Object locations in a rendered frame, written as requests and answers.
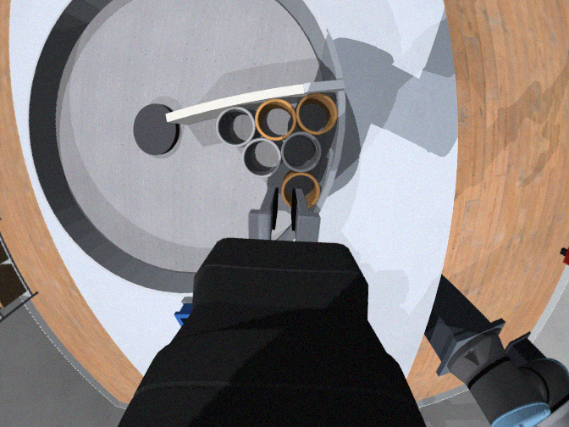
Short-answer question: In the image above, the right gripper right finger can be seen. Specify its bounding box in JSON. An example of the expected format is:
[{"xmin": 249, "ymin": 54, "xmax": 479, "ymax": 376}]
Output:
[{"xmin": 295, "ymin": 193, "xmax": 321, "ymax": 240}]

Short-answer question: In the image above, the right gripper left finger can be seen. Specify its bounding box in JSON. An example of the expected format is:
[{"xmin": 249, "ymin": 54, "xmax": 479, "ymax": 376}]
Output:
[{"xmin": 250, "ymin": 186, "xmax": 291, "ymax": 240}]

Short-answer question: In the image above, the bronze bushing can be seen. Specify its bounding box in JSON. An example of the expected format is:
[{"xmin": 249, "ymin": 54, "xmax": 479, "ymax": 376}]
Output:
[
  {"xmin": 280, "ymin": 171, "xmax": 323, "ymax": 210},
  {"xmin": 295, "ymin": 93, "xmax": 340, "ymax": 135},
  {"xmin": 255, "ymin": 98, "xmax": 301, "ymax": 141}
]

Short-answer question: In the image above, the blue crate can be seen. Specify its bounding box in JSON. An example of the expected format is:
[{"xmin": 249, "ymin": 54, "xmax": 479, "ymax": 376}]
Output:
[{"xmin": 174, "ymin": 299, "xmax": 199, "ymax": 329}]

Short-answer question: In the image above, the grey turntable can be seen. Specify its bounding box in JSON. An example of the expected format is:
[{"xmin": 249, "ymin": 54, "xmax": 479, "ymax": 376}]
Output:
[{"xmin": 26, "ymin": 0, "xmax": 350, "ymax": 297}]

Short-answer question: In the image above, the white table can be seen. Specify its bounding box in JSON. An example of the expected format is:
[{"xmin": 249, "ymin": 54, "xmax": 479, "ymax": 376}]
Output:
[{"xmin": 7, "ymin": 0, "xmax": 463, "ymax": 410}]

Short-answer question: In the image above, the grey shelf unit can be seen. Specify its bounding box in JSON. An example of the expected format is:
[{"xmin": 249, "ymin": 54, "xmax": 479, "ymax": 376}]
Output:
[{"xmin": 0, "ymin": 233, "xmax": 39, "ymax": 319}]

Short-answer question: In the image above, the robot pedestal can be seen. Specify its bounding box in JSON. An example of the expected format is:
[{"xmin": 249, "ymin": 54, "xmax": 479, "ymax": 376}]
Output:
[{"xmin": 423, "ymin": 274, "xmax": 510, "ymax": 380}]

